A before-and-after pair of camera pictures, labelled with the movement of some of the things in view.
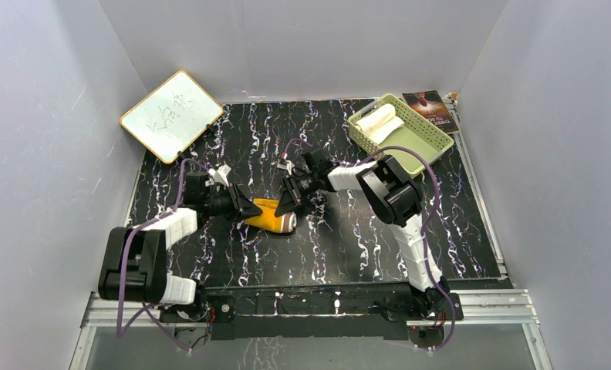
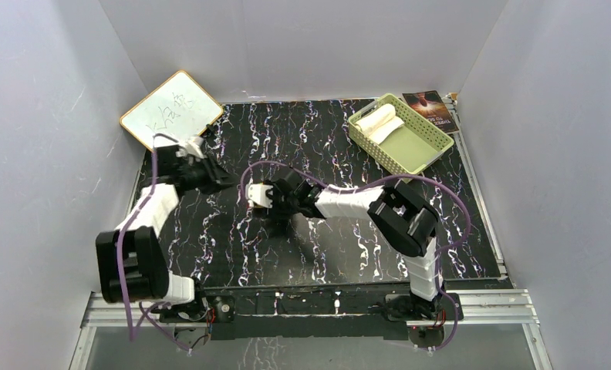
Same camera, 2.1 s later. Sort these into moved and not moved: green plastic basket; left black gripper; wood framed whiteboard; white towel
Moved: left black gripper
Not moved: white towel; wood framed whiteboard; green plastic basket
